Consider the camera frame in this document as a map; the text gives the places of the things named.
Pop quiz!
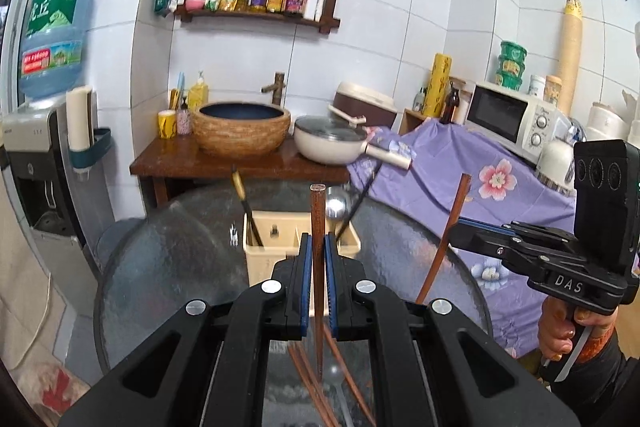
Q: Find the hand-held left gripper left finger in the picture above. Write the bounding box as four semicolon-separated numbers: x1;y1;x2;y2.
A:
57;232;316;427

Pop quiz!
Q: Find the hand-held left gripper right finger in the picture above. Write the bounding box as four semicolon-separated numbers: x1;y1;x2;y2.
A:
322;232;585;427

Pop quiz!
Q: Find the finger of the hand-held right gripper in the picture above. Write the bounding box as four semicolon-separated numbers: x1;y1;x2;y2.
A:
456;216;532;236
449;228;552;269

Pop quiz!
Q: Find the brown wooden chopstick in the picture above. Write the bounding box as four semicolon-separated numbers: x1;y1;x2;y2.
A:
296;343;340;427
415;173;473;306
288;346;328;427
321;323;377;426
309;183;328;380

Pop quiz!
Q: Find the cream perforated utensil holder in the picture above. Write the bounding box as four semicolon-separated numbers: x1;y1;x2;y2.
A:
242;209;362;298

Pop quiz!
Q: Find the metal spoon with wooden handle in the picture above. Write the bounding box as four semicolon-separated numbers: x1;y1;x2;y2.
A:
325;193;348;224

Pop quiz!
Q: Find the plain black chopstick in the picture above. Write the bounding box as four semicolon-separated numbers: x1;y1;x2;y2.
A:
336;163;382;242

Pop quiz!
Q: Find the black chopstick with gold tip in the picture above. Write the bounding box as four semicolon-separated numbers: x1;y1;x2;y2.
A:
231;165;264;248

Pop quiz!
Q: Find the person's right forearm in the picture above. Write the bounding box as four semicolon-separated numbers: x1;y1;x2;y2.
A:
545;322;640;427

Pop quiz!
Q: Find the person's right hand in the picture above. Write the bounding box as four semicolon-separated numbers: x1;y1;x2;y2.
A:
539;296;617;362

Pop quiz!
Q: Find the white kettle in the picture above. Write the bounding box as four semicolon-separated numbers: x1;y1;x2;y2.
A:
535;138;576;194

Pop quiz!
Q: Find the purple floral cloth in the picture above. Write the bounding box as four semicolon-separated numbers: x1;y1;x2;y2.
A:
347;119;588;358

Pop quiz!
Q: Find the white microwave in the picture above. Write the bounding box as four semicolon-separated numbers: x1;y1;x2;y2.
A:
464;80;571;165

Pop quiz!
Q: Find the brown glass bottle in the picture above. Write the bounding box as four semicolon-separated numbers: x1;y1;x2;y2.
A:
440;83;460;125

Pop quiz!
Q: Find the wooden crate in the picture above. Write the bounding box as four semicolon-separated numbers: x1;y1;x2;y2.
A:
399;108;431;135

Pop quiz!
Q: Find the beige lidded jar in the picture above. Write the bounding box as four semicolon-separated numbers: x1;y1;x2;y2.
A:
544;75;563;106

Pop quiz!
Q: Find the round glass table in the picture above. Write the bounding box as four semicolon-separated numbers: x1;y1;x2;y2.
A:
94;179;493;427

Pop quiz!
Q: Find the white pan with lid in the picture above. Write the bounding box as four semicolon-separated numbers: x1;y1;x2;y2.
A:
293;115;413;170

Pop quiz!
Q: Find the yellow roll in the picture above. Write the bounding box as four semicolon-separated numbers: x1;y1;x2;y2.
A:
422;53;452;120

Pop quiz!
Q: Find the tall beige tube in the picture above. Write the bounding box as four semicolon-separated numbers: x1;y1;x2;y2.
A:
555;0;585;118

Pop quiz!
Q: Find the stack of green noodle cups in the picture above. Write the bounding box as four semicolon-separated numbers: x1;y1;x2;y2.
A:
495;40;528;88

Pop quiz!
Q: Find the wooden counter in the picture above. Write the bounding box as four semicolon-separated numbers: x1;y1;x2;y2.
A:
130;134;351;208

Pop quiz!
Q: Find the woven basin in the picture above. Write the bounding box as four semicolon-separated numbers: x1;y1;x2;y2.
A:
191;101;292;158

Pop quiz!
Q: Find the brown white rice cooker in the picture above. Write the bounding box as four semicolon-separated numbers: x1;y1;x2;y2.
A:
333;81;398;130

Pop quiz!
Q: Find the white rice paddle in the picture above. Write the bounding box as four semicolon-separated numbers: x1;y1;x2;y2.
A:
327;104;367;125

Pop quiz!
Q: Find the bronze faucet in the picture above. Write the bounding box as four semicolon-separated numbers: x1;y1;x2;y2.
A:
261;72;287;108

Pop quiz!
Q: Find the spotted pump bottle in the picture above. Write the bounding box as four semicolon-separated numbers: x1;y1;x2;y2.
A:
176;97;193;136

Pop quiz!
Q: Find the yellow cup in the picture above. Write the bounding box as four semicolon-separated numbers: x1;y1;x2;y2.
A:
158;109;178;139

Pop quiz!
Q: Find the yellow soap pump bottle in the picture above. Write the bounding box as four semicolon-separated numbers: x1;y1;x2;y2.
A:
187;71;209;108

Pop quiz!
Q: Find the red white floor cloth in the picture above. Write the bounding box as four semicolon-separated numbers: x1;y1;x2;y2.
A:
10;352;96;418

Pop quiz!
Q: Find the beige cloth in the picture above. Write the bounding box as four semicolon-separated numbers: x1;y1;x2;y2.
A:
0;187;71;368

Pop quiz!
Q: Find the water dispenser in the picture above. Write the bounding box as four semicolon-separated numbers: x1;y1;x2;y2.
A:
0;99;101;280

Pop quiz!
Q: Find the blue water jug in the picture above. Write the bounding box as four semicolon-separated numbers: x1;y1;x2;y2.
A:
19;0;96;100

